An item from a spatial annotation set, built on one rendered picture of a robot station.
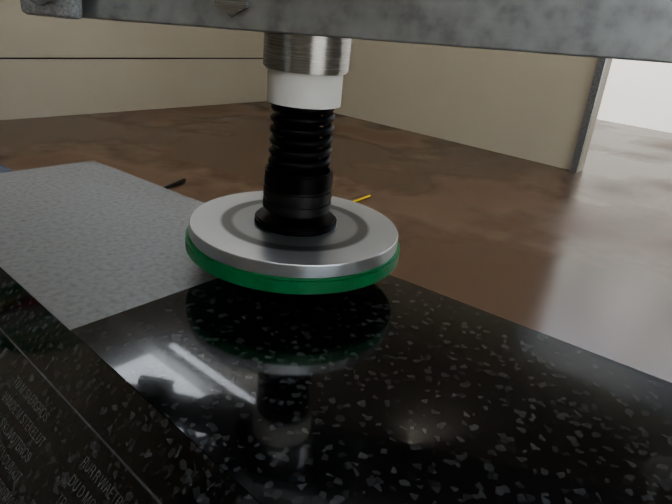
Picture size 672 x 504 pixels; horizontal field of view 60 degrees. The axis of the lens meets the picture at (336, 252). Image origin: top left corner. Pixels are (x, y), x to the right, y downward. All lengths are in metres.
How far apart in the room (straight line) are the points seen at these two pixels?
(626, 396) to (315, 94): 0.36
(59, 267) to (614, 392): 0.52
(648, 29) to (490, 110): 5.27
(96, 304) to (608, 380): 0.45
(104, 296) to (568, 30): 0.45
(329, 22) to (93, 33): 5.48
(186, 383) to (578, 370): 0.32
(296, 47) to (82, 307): 0.29
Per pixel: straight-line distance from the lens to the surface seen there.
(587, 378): 0.53
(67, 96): 5.87
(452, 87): 5.94
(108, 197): 0.84
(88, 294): 0.58
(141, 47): 6.18
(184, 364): 0.47
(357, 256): 0.53
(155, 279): 0.60
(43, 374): 0.53
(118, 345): 0.50
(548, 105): 5.54
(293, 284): 0.50
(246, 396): 0.44
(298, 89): 0.53
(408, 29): 0.49
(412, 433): 0.42
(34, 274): 0.63
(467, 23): 0.49
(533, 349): 0.55
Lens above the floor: 1.13
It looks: 23 degrees down
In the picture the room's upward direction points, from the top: 6 degrees clockwise
